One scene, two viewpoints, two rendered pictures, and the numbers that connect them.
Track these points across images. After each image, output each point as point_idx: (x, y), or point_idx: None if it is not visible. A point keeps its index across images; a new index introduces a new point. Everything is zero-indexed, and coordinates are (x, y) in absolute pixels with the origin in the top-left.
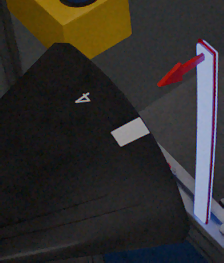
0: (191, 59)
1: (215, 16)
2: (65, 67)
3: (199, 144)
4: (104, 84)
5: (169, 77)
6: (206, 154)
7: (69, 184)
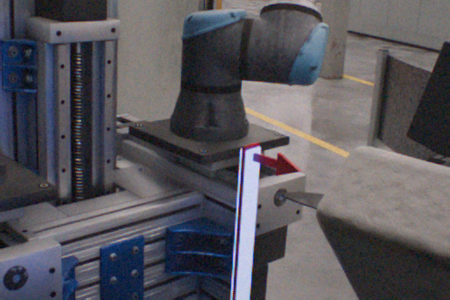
0: (264, 157)
1: None
2: (308, 198)
3: (240, 293)
4: (311, 193)
5: (293, 163)
6: (248, 292)
7: None
